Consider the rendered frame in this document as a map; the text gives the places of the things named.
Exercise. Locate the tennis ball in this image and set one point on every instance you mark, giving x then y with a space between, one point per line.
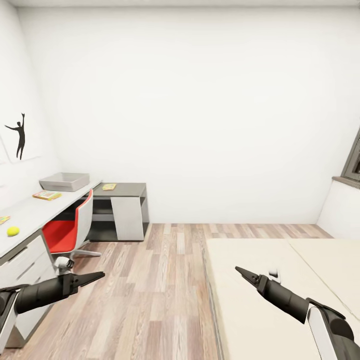
13 231

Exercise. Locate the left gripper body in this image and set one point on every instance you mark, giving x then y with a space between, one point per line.
55 289

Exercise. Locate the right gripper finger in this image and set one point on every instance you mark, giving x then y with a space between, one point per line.
255 285
253 277

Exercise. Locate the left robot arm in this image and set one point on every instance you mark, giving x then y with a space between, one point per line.
19 299

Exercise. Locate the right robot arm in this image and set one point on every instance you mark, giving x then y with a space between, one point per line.
333 335

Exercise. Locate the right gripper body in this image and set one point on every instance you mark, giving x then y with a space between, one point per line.
274 293

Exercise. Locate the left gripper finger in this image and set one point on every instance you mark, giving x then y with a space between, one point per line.
92 280
79 280

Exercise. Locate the board game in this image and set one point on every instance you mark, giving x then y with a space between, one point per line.
47 195

